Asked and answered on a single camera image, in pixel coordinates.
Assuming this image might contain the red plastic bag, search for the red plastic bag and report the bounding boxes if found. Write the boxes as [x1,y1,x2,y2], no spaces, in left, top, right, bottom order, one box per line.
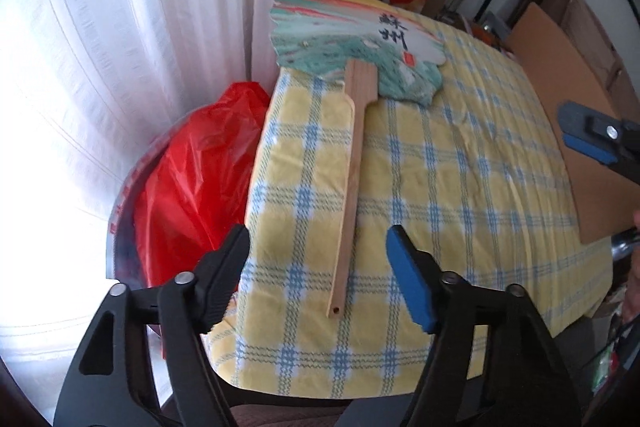
[131,81,275,348]

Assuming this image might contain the yellow blue plaid blanket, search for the yellow blue plaid blanket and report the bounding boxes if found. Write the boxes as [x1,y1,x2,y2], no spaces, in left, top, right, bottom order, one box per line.
[200,0,618,398]

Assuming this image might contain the brown cardboard sheet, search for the brown cardboard sheet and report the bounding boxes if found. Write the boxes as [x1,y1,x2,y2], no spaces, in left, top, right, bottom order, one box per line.
[502,2,640,244]

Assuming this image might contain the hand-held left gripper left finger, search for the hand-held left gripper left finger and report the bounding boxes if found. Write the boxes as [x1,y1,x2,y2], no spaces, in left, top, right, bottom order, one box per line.
[52,223,251,427]

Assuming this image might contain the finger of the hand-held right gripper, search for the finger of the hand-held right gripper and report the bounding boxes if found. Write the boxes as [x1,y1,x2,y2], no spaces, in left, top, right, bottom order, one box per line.
[557,102,640,142]
[562,133,640,182]

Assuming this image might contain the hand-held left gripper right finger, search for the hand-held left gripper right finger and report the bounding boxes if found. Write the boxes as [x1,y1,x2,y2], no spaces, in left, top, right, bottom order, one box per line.
[386,224,583,427]

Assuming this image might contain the painted paper hand fan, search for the painted paper hand fan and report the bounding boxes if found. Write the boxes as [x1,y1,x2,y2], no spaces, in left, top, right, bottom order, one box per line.
[270,0,447,319]

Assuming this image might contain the white sheer curtain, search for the white sheer curtain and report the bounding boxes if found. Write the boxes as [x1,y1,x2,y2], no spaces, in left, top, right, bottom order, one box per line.
[0,0,333,408]

